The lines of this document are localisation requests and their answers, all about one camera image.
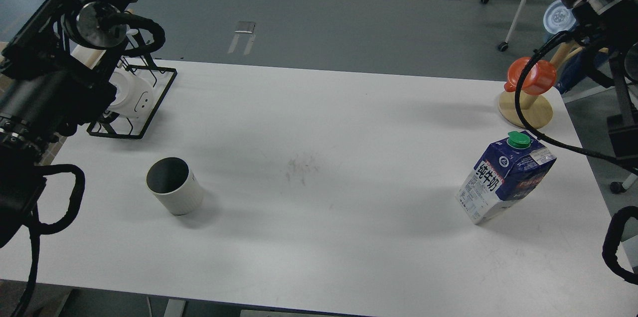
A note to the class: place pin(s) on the white mug on rack front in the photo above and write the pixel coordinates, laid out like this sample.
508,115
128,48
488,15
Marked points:
134,97

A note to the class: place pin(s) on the blue milk carton green cap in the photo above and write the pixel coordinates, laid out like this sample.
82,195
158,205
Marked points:
507,171

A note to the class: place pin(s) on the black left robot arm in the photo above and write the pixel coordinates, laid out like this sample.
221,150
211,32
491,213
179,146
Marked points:
59,64

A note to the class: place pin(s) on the metal floor socket plate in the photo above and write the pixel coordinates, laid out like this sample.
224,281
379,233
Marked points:
245,27

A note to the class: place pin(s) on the orange plastic cup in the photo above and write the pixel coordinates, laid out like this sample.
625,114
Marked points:
539,80

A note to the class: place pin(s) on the blue plastic cup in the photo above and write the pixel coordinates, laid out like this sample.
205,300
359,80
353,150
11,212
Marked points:
558,17

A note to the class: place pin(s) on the white ribbed ceramic mug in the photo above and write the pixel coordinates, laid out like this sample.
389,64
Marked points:
172,182

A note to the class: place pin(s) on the black wire mug rack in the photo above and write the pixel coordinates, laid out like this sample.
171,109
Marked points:
114,126

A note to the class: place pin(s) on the white mug on rack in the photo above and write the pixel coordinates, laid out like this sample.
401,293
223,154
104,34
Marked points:
88,56
134,97

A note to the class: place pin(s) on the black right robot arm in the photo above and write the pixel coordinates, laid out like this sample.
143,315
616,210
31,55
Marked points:
607,31

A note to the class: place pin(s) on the white mug on rack rear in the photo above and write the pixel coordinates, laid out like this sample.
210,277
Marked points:
88,56

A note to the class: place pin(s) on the wooden mug tree stand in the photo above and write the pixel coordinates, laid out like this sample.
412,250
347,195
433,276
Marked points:
536,108

